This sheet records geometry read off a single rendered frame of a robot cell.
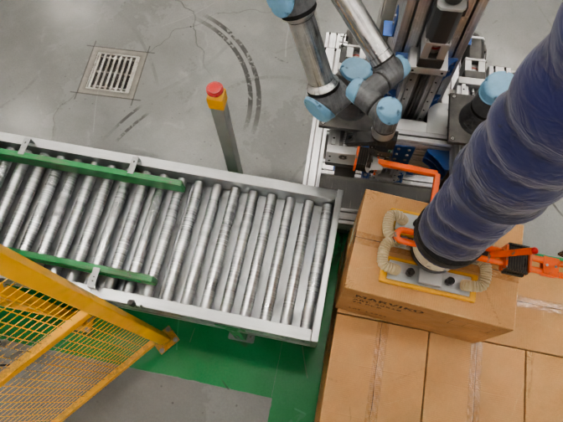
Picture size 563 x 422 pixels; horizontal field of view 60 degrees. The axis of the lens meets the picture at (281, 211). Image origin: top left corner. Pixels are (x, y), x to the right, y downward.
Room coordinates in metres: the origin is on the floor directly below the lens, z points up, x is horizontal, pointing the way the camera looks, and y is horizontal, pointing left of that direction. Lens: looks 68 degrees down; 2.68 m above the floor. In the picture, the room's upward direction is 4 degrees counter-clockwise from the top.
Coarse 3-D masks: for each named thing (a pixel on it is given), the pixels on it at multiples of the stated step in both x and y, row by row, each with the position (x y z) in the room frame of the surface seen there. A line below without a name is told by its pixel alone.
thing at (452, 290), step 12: (408, 264) 0.44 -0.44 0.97; (384, 276) 0.40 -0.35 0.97; (396, 276) 0.39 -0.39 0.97; (408, 276) 0.39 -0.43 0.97; (444, 276) 0.38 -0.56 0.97; (456, 276) 0.38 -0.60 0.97; (468, 276) 0.38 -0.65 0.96; (408, 288) 0.35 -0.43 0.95; (420, 288) 0.35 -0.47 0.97; (432, 288) 0.34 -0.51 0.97; (444, 288) 0.34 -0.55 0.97; (456, 288) 0.34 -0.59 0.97; (468, 300) 0.30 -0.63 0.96
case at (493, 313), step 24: (360, 216) 0.64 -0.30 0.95; (360, 240) 0.54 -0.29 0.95; (504, 240) 0.51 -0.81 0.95; (360, 264) 0.45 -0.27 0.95; (360, 288) 0.37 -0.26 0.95; (384, 288) 0.36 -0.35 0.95; (504, 288) 0.33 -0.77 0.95; (360, 312) 0.34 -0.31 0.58; (384, 312) 0.31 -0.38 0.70; (408, 312) 0.29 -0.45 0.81; (432, 312) 0.27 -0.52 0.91; (456, 312) 0.26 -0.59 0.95; (480, 312) 0.25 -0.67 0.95; (504, 312) 0.25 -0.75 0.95; (456, 336) 0.21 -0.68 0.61; (480, 336) 0.20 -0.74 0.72
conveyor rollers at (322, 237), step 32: (32, 192) 1.03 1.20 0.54; (64, 192) 1.01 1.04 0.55; (160, 192) 0.98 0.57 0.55; (192, 192) 0.97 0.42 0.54; (256, 192) 0.95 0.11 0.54; (0, 224) 0.87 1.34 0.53; (32, 224) 0.85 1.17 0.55; (96, 224) 0.84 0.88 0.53; (128, 224) 0.82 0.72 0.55; (192, 224) 0.81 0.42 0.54; (224, 224) 0.79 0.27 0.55; (288, 224) 0.77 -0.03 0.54; (320, 224) 0.76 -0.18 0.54; (64, 256) 0.69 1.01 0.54; (96, 256) 0.68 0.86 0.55; (160, 256) 0.66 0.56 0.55; (224, 256) 0.64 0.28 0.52; (256, 256) 0.63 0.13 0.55; (320, 256) 0.61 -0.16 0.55; (128, 288) 0.52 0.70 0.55; (192, 288) 0.50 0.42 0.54; (256, 288) 0.49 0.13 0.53; (288, 288) 0.47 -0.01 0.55; (288, 320) 0.33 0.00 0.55
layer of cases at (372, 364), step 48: (528, 288) 0.40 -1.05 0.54; (336, 336) 0.25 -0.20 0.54; (384, 336) 0.24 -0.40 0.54; (432, 336) 0.23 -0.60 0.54; (528, 336) 0.20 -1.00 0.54; (336, 384) 0.06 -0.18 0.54; (384, 384) 0.05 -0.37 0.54; (432, 384) 0.03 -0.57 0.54; (480, 384) 0.02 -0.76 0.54; (528, 384) 0.01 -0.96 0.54
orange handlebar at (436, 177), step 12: (396, 168) 0.77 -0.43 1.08; (408, 168) 0.76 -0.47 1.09; (420, 168) 0.76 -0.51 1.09; (432, 192) 0.66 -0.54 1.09; (408, 228) 0.53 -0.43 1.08; (396, 240) 0.49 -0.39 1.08; (408, 240) 0.49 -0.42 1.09; (540, 264) 0.38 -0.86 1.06; (552, 264) 0.37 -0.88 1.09; (552, 276) 0.34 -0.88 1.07
